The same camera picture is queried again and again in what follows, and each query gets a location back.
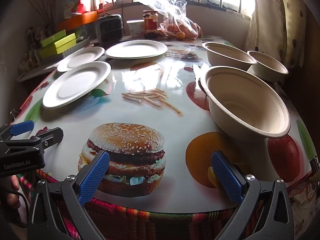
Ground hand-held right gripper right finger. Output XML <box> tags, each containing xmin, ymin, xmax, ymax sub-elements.
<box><xmin>211</xmin><ymin>150</ymin><xmax>294</xmax><ymax>240</ymax></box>

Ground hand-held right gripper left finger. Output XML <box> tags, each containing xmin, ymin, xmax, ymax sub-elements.
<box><xmin>27</xmin><ymin>150</ymin><xmax>110</xmax><ymax>240</ymax></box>

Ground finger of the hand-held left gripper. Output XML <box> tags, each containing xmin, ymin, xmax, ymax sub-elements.
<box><xmin>0</xmin><ymin>120</ymin><xmax>35</xmax><ymax>141</ymax></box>
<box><xmin>30</xmin><ymin>127</ymin><xmax>64</xmax><ymax>155</ymax></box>

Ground white paper plate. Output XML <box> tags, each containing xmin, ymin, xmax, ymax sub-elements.
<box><xmin>57</xmin><ymin>46</ymin><xmax>105</xmax><ymax>72</ymax></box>
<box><xmin>105</xmin><ymin>40</ymin><xmax>168</xmax><ymax>60</ymax></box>
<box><xmin>42</xmin><ymin>61</ymin><xmax>112</xmax><ymax>110</ymax></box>

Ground large beige paper bowl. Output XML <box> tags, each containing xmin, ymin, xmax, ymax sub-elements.
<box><xmin>200</xmin><ymin>66</ymin><xmax>292</xmax><ymax>139</ymax></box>
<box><xmin>202</xmin><ymin>42</ymin><xmax>257</xmax><ymax>72</ymax></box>

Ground small beige paper bowl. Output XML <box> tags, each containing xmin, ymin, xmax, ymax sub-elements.
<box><xmin>247</xmin><ymin>51</ymin><xmax>289</xmax><ymax>83</ymax></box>

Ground person's left hand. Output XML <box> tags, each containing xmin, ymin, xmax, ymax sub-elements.
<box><xmin>5</xmin><ymin>175</ymin><xmax>20</xmax><ymax>209</ymax></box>

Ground grey side shelf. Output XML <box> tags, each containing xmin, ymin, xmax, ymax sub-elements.
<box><xmin>17</xmin><ymin>60</ymin><xmax>63</xmax><ymax>82</ymax></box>

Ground plaid cloth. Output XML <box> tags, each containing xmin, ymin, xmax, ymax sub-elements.
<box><xmin>20</xmin><ymin>170</ymin><xmax>313</xmax><ymax>240</ymax></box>

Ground green box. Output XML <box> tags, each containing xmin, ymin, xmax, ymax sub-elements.
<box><xmin>41</xmin><ymin>29</ymin><xmax>67</xmax><ymax>47</ymax></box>
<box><xmin>39</xmin><ymin>33</ymin><xmax>77</xmax><ymax>60</ymax></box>

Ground grey corrugated tray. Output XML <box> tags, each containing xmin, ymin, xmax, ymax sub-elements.
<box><xmin>61</xmin><ymin>37</ymin><xmax>92</xmax><ymax>58</ymax></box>

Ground orange box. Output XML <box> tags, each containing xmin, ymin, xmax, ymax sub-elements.
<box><xmin>57</xmin><ymin>11</ymin><xmax>98</xmax><ymax>32</ymax></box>

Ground dried branches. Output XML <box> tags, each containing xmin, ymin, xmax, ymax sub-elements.
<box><xmin>25</xmin><ymin>0</ymin><xmax>63</xmax><ymax>30</ymax></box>

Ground small grey heater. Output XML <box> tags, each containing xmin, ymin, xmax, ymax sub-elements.
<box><xmin>96</xmin><ymin>14</ymin><xmax>123</xmax><ymax>44</ymax></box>

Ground white plastic cup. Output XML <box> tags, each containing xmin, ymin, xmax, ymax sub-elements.
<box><xmin>127</xmin><ymin>20</ymin><xmax>145</xmax><ymax>38</ymax></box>

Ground glass jar with red label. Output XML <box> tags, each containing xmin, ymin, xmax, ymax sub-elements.
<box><xmin>143</xmin><ymin>10</ymin><xmax>159</xmax><ymax>40</ymax></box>

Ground cream patterned curtain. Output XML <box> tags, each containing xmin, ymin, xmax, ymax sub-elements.
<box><xmin>244</xmin><ymin>0</ymin><xmax>309</xmax><ymax>68</ymax></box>

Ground clear bag of oranges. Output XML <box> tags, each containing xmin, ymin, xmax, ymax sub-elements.
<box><xmin>136</xmin><ymin>0</ymin><xmax>203</xmax><ymax>40</ymax></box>

